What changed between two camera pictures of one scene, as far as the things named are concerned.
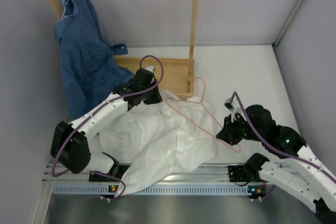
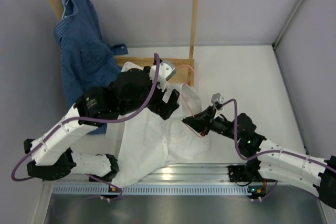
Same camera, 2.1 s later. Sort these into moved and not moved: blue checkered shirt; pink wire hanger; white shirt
Moved: pink wire hanger; white shirt
Not moved: blue checkered shirt
